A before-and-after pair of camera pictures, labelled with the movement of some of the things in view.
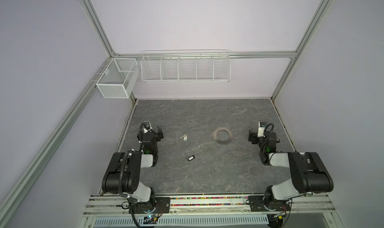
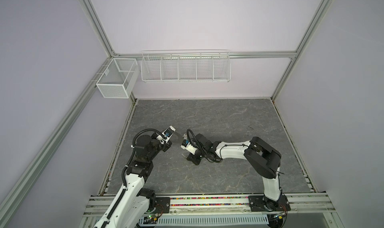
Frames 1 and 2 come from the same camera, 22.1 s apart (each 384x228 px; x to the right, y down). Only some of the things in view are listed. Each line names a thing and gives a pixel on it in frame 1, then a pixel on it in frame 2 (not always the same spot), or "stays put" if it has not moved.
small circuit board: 150,219 stays put
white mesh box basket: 119,78 stays put
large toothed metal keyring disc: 225,128 -> 177,138
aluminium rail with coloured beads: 110,204 stays put
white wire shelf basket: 183,66 stays put
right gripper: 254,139 -> 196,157
